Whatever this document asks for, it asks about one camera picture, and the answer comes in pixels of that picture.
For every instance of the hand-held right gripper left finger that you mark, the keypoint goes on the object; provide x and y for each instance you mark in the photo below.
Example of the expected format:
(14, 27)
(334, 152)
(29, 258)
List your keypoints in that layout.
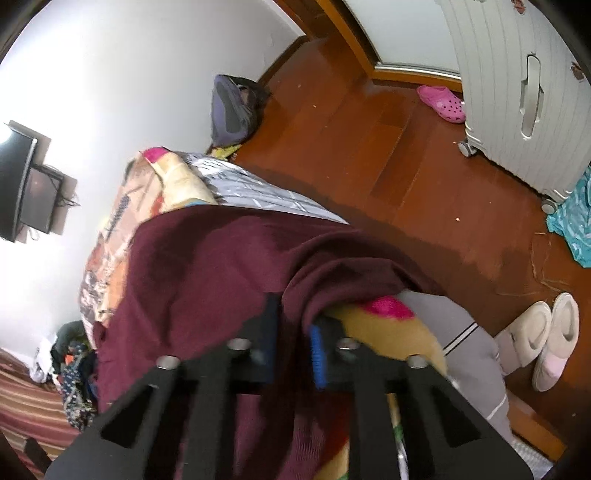
(270, 339)

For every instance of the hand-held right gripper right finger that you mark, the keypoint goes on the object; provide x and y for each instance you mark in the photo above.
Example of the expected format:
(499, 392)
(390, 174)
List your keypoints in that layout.
(318, 357)

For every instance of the maroon garment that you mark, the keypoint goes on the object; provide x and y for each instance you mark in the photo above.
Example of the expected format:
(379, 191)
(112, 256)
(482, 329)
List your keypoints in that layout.
(207, 277)

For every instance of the pile of clothes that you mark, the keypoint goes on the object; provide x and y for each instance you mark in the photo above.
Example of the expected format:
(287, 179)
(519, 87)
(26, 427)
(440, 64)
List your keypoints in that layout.
(69, 364)

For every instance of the grey striped pants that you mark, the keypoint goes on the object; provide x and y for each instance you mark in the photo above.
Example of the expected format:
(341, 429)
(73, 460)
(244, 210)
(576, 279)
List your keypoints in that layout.
(461, 350)

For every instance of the printed blanket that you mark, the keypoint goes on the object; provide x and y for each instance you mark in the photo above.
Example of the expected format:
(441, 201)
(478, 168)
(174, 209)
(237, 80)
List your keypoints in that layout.
(180, 184)

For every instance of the white slipper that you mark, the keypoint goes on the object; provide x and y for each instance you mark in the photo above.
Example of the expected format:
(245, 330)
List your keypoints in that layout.
(526, 332)
(558, 341)

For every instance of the purple grey bag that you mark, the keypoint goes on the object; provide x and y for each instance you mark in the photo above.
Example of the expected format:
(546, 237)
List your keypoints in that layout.
(231, 110)

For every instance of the striped curtain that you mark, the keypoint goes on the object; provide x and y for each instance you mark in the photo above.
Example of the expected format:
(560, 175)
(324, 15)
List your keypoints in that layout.
(27, 397)

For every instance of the pink clog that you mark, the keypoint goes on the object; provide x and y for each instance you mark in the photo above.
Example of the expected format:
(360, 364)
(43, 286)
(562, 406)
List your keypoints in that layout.
(441, 101)

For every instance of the teal cloth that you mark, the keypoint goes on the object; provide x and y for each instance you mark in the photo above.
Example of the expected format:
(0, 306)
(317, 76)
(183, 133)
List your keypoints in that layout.
(572, 226)

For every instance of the white ribbed suitcase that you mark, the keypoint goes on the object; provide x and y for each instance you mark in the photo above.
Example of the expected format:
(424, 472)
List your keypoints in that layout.
(508, 69)

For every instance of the dark wall-mounted box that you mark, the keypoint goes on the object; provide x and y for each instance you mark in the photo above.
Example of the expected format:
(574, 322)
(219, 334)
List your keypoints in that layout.
(44, 198)

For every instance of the black wall television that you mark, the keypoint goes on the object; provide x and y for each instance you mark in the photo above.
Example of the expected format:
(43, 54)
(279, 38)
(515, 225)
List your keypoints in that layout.
(16, 184)

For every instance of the wooden door frame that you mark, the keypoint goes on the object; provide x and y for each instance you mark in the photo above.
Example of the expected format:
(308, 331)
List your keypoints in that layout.
(355, 44)

